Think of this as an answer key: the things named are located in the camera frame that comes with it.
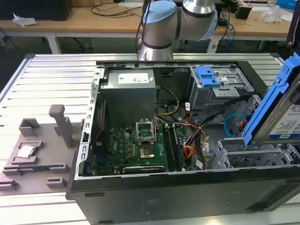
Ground hard disk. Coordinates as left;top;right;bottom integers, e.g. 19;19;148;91
238;52;300;147

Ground black RAM slot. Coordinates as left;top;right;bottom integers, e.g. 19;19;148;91
171;123;185;170
163;124;175;172

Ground green motherboard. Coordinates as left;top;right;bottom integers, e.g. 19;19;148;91
91;123;200;176

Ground CPU socket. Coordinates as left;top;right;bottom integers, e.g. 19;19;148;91
138;146;156;160

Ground grey metal disk bay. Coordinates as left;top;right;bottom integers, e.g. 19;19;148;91
208;92;300;171

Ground yellow black power wire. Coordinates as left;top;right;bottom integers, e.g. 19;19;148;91
155;84;180;117

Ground black wire bundle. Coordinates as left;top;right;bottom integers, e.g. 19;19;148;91
182;94;255;154

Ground black PC case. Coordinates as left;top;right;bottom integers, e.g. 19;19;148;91
61;53;300;225

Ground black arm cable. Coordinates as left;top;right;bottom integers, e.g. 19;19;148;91
134;0;156;53

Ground blue cardboard box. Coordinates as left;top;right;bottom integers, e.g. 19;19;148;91
276;0;300;10

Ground silver CPU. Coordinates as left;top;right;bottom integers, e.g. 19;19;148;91
16;145;39;159

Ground wooden desk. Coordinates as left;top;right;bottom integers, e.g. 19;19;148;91
0;0;300;59

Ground black graphics card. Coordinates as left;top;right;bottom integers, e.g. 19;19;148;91
121;164;166;174

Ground blue drive latch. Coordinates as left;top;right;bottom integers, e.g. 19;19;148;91
195;65;223;88

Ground blue disk wire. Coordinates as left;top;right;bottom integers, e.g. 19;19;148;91
225;112;248;143

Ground orange wire bundle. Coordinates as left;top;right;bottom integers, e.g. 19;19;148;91
182;125;209;166

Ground grey parts rack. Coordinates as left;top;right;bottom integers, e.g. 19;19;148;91
0;103;82;197

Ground black case fan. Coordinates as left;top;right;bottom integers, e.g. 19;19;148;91
93;98;109;146

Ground grey optical drive cage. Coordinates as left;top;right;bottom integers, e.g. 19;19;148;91
187;63;256;118

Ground grey power supply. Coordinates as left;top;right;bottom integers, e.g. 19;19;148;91
99;69;158;119

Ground large black box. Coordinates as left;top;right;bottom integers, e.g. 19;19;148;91
0;0;73;23

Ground small black box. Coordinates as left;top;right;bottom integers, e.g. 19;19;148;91
234;2;253;20

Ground metal socket cover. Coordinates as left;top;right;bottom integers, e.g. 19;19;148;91
135;119;157;143

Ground clear plastic bag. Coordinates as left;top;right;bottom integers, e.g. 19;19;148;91
259;5;289;24

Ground white crumpled paper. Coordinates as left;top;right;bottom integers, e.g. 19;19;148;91
12;11;38;28

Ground blue hanging cable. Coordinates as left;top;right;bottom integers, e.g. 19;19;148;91
224;10;235;52

